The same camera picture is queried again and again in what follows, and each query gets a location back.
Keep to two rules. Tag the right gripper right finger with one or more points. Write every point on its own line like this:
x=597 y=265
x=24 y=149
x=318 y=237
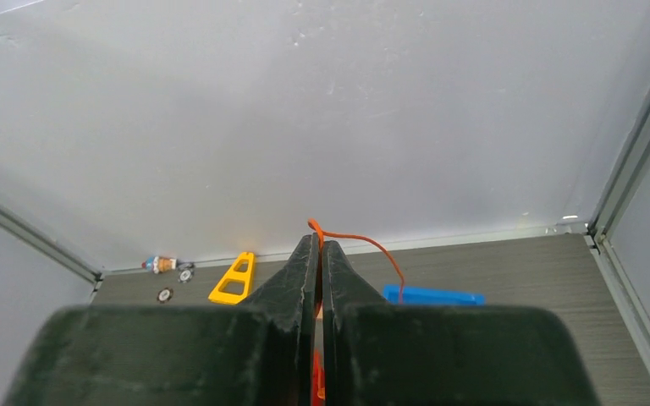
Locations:
x=379 y=353

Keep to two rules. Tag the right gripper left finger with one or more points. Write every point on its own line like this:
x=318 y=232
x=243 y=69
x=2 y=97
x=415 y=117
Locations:
x=258 y=352

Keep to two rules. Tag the blue plastic bin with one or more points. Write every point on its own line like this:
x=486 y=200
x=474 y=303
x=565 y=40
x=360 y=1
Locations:
x=428 y=296

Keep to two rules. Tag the yellow triangle block far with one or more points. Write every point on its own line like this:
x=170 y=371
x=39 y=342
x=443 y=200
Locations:
x=236 y=283

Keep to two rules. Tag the poker chip blue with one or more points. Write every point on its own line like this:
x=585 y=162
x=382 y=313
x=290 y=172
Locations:
x=186 y=275

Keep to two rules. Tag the poker chip dark red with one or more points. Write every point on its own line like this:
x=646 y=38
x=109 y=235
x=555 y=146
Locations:
x=165 y=295

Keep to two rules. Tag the clown figurine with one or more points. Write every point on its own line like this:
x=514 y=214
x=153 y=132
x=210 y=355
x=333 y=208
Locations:
x=159 y=264

